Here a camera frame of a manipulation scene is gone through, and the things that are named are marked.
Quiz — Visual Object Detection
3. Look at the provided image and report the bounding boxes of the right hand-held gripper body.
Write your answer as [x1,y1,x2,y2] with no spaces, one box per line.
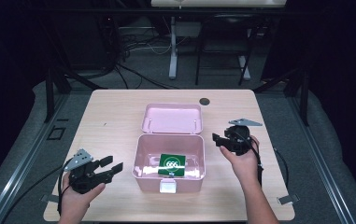
[223,118,263,157]

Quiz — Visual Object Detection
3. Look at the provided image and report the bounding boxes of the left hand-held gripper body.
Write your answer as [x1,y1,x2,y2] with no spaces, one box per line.
[64,148,114,195]

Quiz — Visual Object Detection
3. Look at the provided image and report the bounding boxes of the pink storage box with lid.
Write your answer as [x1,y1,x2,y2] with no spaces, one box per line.
[131,103,207,195]

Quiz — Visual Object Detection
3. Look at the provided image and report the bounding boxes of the person's left hand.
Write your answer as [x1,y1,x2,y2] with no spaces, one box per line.
[60,181,107,217]

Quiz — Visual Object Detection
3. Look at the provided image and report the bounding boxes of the person's right hand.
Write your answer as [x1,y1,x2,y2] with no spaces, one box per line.
[219,134,262,189]

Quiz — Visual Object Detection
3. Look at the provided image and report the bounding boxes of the grey table clamp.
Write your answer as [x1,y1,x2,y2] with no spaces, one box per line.
[276,193,301,206]
[39,193,60,203]

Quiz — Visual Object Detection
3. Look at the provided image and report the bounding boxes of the green card pack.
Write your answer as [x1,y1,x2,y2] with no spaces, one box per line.
[157,153,187,178]

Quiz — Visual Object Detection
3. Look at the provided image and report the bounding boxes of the black metal stand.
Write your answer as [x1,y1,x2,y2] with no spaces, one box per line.
[41,27,108,124]
[252,63,311,127]

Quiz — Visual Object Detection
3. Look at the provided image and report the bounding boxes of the black chair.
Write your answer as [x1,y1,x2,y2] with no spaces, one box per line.
[194,13,258,87]

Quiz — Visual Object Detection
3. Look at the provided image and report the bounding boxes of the white desk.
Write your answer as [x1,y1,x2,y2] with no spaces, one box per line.
[150,0,288,82]

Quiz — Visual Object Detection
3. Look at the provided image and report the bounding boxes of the black crossbar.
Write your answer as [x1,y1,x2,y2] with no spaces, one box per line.
[25,7,292,16]

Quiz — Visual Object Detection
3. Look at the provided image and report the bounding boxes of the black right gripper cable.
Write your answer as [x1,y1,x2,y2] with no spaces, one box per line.
[233,130,290,189]

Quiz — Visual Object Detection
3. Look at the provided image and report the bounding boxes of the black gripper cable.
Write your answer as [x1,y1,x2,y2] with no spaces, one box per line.
[0,157,75,224]
[233,130,290,189]

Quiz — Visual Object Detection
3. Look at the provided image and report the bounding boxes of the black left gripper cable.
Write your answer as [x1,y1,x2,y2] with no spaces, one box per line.
[0,157,75,224]

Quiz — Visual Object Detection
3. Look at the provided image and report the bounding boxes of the aluminium frame rail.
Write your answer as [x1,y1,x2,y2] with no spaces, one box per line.
[286,92,356,224]
[0,92,71,224]

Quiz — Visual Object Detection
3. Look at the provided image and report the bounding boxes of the bundle of floor cables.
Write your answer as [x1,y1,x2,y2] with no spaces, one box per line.
[104,24,181,91]

